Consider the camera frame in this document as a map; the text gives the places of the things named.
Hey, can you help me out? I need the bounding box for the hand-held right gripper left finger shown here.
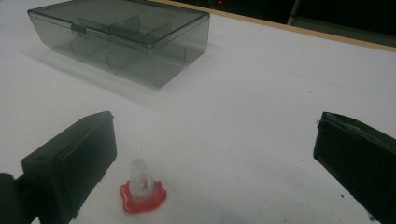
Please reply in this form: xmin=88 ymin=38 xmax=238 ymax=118
xmin=21 ymin=110 xmax=118 ymax=224

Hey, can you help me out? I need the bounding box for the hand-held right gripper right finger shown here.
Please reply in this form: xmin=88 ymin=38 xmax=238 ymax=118
xmin=312 ymin=111 xmax=396 ymax=224

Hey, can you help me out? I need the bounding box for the small red and clear clip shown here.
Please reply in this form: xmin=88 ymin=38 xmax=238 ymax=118
xmin=119 ymin=158 xmax=168 ymax=215

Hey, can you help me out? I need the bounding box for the transparent grey plastic storage box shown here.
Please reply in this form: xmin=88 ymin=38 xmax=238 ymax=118
xmin=27 ymin=0 xmax=211 ymax=89

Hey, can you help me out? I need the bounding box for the metal stand leg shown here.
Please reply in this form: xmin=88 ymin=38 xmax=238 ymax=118
xmin=286 ymin=0 xmax=302 ymax=26

